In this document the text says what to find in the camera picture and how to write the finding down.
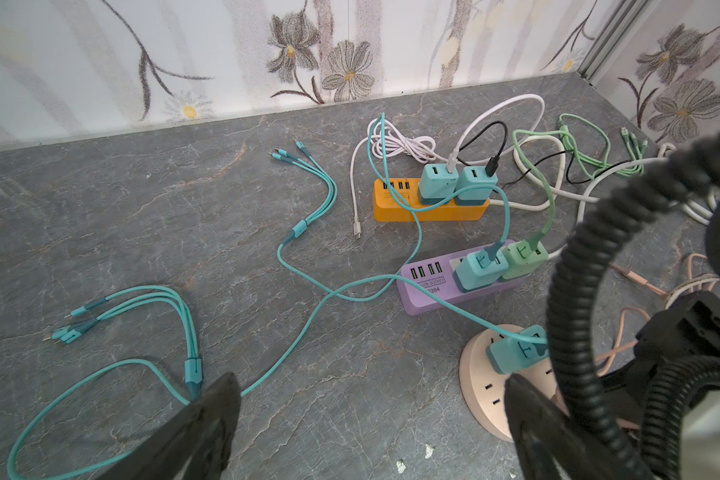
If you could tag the teal charger plug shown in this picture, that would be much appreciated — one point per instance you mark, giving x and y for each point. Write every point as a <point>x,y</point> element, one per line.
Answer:
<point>506,354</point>

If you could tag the green charger plug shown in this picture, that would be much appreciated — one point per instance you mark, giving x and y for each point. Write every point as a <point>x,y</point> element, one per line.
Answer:
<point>526,256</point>

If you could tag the purple power strip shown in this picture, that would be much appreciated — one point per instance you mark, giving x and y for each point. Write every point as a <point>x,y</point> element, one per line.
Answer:
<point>436,276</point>

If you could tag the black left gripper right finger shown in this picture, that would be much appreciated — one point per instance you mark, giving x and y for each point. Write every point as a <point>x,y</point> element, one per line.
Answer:
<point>549,444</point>

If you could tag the pink round power strip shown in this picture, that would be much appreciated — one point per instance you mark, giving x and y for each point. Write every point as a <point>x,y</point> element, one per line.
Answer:
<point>483,388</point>

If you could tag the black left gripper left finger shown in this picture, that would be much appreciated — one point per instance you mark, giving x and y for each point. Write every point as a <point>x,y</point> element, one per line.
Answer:
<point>194,444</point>

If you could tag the orange power strip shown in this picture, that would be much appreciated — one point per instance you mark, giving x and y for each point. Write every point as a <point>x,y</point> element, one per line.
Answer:
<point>386,209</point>

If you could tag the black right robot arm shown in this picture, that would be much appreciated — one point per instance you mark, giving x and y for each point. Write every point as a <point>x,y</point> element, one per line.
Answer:
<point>635,415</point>

